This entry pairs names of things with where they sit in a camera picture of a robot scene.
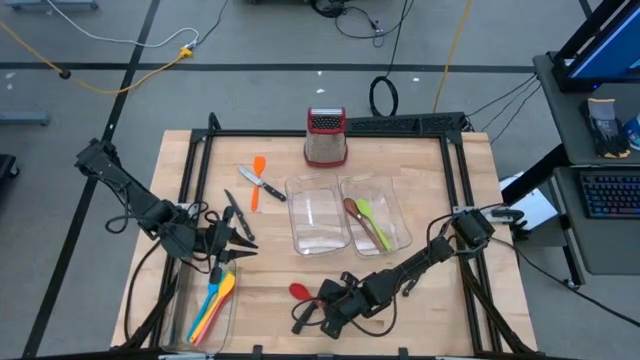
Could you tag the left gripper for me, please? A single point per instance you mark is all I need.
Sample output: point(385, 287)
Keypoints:
point(215, 240)

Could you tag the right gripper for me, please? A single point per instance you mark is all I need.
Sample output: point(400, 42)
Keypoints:
point(350, 300)

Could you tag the yellow silicone spatula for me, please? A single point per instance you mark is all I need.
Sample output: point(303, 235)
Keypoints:
point(227, 284)

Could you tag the red silicone spatula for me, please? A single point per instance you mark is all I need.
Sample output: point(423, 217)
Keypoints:
point(224, 312)

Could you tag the pink silicone spatula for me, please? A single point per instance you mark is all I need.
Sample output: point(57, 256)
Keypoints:
point(215, 324)

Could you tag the green silicone spoon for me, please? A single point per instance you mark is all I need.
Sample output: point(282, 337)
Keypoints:
point(364, 207)

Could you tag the brown wooden spoon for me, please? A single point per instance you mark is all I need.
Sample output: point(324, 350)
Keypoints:
point(350, 205)

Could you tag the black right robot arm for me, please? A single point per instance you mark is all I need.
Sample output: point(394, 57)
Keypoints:
point(410, 270)

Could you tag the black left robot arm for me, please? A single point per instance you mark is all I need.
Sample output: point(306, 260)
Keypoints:
point(130, 192)

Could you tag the black-bladed knife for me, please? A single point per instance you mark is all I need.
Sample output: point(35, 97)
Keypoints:
point(237, 210)

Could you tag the red silicone spoon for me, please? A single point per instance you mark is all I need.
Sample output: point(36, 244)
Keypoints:
point(299, 291)

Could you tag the wide silver blade knife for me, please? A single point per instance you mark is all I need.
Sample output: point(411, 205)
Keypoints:
point(250, 175)

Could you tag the clear plastic bin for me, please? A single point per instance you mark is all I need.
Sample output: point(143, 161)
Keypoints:
point(175, 320)
point(400, 200)
point(310, 200)

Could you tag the orange silicone spatula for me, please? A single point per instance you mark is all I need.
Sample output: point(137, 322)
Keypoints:
point(258, 165)

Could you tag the red and steel box grater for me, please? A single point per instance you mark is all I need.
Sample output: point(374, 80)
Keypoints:
point(325, 145)

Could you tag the white box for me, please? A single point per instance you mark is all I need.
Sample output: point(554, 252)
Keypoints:
point(532, 210)

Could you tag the black caster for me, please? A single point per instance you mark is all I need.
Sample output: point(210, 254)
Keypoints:
point(7, 167)

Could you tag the black floor disc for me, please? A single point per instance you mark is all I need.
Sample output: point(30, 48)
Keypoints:
point(64, 74)

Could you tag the grey metal floor base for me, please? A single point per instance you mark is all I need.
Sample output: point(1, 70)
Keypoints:
point(25, 119)
point(50, 4)

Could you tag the grey equipment cart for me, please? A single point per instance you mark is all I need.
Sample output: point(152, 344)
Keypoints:
point(565, 130)

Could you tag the black keyboard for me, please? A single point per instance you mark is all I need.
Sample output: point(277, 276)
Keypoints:
point(612, 195)

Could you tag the grey and black work glove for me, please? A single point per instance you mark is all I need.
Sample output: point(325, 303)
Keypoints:
point(605, 130)

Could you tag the blue and white container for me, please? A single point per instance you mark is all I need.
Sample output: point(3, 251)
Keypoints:
point(634, 132)

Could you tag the blue screen monitor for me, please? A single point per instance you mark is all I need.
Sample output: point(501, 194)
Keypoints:
point(612, 50)

